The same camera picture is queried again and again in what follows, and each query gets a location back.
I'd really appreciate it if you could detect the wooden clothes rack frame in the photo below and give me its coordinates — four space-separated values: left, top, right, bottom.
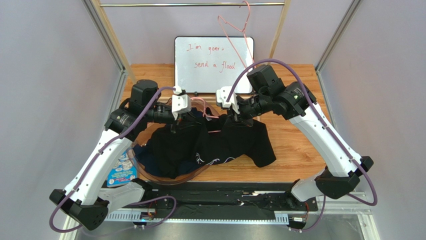
84 0 291 84

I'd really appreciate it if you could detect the left aluminium frame post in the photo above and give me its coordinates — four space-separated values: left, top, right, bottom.
81 0 127 75

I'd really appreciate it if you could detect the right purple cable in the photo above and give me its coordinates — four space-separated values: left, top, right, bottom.
226 58 379 233

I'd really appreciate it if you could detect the whiteboard with red writing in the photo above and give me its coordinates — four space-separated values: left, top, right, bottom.
174 36 255 94

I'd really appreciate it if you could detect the blue illustrated booklet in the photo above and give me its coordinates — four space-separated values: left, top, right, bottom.
106 150 138 188

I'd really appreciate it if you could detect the aluminium frame post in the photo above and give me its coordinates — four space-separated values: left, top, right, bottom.
315 0 363 74
81 0 127 75

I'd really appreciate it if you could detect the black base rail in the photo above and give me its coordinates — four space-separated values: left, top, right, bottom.
119 181 347 221

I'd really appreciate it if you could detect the metal hanging rod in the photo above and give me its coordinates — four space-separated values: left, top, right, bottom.
99 2 286 8

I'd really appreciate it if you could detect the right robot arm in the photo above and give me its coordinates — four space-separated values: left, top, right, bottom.
215 65 374 202

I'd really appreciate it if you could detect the pink wire hanger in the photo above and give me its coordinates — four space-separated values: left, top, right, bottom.
190 96 219 119
217 0 258 69

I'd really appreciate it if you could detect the black floral t-shirt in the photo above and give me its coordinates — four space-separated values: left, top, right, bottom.
141 113 277 180

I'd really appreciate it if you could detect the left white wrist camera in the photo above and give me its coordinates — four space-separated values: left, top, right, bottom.
171 85 192 120

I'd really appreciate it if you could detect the right aluminium frame post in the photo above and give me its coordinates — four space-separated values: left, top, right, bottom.
315 0 363 74

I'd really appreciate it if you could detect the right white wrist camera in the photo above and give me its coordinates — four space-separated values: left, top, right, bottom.
215 86 240 114

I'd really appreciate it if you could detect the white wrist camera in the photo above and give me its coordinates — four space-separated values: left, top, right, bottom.
215 86 240 114
171 85 192 120

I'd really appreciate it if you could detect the navy blue garment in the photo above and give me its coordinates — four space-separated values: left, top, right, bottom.
133 108 207 179

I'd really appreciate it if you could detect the transparent brown plastic basin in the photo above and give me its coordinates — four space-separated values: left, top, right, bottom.
128 96 225 186

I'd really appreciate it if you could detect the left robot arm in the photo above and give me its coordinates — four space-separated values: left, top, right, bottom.
49 79 191 233

